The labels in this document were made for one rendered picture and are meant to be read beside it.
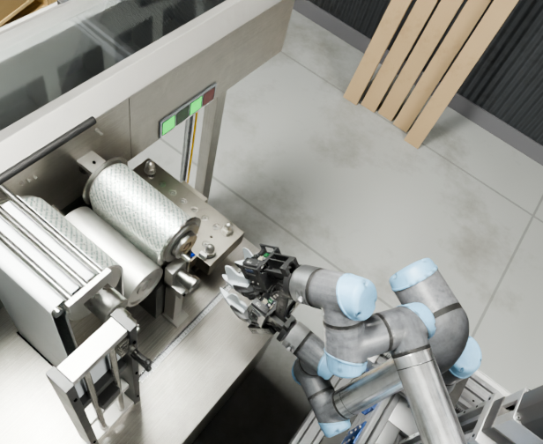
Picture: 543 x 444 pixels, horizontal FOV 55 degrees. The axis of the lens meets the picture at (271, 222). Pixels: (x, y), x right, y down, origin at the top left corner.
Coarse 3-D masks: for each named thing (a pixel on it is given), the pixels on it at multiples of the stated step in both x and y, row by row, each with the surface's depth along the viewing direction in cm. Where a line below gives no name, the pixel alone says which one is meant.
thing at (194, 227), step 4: (100, 172) 126; (96, 176) 126; (92, 184) 127; (192, 224) 125; (196, 224) 127; (184, 228) 122; (188, 228) 123; (192, 228) 126; (196, 228) 128; (180, 232) 122; (184, 232) 123; (196, 232) 130; (176, 236) 121; (180, 236) 122; (172, 240) 121; (176, 240) 122; (172, 244) 121; (168, 248) 121; (172, 248) 123; (168, 252) 123; (164, 256) 124; (168, 256) 125; (172, 256) 127; (168, 260) 126; (172, 260) 128
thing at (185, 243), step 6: (186, 234) 124; (192, 234) 125; (180, 240) 123; (186, 240) 123; (192, 240) 127; (180, 246) 123; (186, 246) 126; (192, 246) 130; (174, 252) 124; (180, 252) 125; (186, 252) 129
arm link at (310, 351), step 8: (312, 336) 132; (304, 344) 130; (312, 344) 130; (320, 344) 131; (296, 352) 131; (304, 352) 130; (312, 352) 129; (320, 352) 129; (304, 360) 131; (312, 360) 129; (320, 360) 129; (304, 368) 134; (312, 368) 131; (320, 368) 129; (328, 376) 129
